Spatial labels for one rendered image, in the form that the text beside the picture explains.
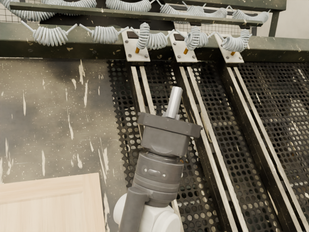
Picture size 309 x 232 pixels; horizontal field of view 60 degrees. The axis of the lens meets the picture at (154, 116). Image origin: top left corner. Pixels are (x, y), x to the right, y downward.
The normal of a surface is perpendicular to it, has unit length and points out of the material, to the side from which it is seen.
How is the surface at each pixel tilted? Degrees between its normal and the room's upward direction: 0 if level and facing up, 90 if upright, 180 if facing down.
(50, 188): 51
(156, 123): 77
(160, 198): 84
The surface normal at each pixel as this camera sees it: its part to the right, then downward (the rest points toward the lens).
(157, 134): -0.22, -0.07
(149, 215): -0.58, -0.14
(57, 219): 0.25, -0.51
